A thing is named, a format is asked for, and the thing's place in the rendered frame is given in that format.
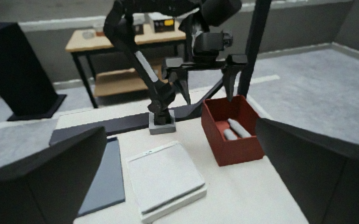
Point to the red open box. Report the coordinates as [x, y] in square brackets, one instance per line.
[214, 120]

